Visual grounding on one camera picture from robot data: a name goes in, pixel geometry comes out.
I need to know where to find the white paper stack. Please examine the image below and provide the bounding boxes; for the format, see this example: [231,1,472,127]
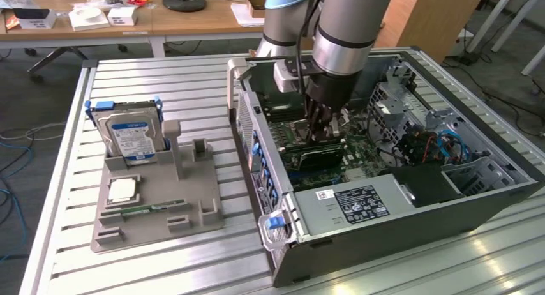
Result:
[231,3,268,27]

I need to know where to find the blue plastic case latch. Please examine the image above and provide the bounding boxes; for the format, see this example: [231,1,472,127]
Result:
[263,213,286,232]

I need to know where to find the graphics card with metal bracket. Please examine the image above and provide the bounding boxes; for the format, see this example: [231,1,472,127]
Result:
[280,143,346,172]

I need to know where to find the grey plastic parts rack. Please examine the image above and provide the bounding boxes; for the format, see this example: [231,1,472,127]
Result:
[89,119,226,254]

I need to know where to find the silver CPU chip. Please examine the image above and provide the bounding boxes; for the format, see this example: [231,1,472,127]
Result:
[106,179,141,204]

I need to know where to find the black wire bundle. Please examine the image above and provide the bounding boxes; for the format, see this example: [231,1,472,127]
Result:
[375,128,427,167]

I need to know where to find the CPU socket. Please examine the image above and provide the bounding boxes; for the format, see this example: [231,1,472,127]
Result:
[290,118,311,146]

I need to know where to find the white box with round hole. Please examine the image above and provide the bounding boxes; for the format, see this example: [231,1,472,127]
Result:
[69,6,111,32]

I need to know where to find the white box with black top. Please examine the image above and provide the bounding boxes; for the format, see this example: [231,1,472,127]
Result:
[11,8,58,30]

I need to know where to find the metal socket cover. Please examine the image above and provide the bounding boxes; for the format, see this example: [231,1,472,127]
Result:
[336,108,354,133]

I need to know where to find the green RAM stick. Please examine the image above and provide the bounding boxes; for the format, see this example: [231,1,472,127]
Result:
[102,201,187,216]

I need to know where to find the hard disk with blue bracket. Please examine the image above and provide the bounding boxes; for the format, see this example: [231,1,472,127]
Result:
[85,96,169,167]

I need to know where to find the blue wire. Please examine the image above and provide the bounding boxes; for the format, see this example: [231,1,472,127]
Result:
[438,128,474,164]

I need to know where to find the perforated metal drive cage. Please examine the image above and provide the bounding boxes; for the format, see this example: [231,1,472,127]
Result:
[366,63,431,155]

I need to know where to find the grey power supply unit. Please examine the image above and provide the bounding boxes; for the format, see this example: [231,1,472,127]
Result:
[294,175,418,237]

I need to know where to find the white table frame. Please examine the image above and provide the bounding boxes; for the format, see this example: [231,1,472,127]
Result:
[467,0,545,76]

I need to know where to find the wooden cabinet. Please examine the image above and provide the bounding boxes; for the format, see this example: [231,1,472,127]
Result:
[375,0,490,58]

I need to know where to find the metal disk bay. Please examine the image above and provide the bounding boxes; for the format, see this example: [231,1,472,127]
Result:
[440,156,518,197]

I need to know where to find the black floor box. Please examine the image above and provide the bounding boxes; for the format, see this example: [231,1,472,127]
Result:
[458,50,480,66]

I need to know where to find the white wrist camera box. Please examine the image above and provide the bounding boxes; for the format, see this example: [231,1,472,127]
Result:
[274,59,320,93]

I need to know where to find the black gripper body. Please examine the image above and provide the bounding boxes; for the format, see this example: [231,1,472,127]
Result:
[304,70,362,112]

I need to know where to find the open black PC case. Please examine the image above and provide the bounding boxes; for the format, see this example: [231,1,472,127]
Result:
[227,48,540,289]

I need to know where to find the black round lamp base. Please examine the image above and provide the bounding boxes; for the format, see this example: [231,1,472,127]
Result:
[162,0,210,13]

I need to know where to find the red wire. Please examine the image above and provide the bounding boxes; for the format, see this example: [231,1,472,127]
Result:
[419,132,443,163]

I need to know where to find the white floor cable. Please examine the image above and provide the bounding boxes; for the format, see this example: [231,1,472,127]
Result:
[0,121,66,141]

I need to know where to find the wooden desk with white frame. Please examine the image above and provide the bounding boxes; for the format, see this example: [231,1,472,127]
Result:
[0,0,387,58]

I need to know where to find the blue floor cable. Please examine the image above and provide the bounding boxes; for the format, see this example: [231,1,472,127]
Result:
[0,141,35,261]

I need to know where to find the green motherboard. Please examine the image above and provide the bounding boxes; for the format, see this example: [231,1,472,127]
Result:
[264,100,384,193]

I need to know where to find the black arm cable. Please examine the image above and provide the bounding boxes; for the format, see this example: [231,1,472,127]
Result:
[296,0,328,95]

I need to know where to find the small white labelled box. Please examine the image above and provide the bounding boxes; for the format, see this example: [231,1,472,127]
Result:
[106,6,139,27]

